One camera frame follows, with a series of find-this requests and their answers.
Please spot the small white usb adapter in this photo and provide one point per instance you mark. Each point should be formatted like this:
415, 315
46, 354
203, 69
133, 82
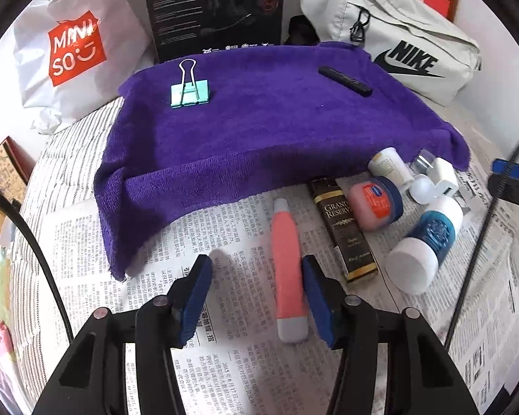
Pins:
421, 190

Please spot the pink tube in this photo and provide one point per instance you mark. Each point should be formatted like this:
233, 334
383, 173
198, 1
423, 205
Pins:
287, 259

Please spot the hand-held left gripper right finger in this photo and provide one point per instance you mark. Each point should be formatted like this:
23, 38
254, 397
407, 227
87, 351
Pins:
318, 298

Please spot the pink jar blue lid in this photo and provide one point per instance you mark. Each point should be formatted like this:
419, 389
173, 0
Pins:
372, 207

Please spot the black product box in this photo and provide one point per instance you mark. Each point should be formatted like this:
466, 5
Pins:
177, 8

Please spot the newspaper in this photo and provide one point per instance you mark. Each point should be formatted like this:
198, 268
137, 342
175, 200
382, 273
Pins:
242, 242

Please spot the clear plastic cap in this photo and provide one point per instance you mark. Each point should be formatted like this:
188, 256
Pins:
421, 160

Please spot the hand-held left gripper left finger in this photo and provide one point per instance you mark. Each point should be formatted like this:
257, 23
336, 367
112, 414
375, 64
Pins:
197, 298

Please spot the black stick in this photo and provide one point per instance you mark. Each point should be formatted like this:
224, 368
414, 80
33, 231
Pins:
346, 80

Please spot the white shopping bag red logo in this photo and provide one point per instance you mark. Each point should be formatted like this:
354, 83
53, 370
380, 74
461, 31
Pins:
91, 17

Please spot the white usb charger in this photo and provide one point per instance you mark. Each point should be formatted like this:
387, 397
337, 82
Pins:
443, 177

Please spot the blue and white bottle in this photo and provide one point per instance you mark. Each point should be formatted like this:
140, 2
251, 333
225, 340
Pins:
432, 233

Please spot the purple towel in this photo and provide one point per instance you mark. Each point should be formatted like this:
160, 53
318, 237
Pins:
264, 116

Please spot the dark box gold print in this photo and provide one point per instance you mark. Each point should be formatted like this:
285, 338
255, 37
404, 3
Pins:
350, 242

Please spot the grey sling bag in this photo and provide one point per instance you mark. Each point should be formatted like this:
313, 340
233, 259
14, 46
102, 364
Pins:
393, 21

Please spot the wooden box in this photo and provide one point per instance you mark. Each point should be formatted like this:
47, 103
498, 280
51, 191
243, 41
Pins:
4, 168

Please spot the green binder clip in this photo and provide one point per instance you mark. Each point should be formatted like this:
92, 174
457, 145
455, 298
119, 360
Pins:
190, 95

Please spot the small white bottle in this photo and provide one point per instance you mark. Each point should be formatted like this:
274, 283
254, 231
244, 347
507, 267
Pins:
387, 166

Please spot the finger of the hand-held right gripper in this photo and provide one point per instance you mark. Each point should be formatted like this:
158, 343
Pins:
508, 169

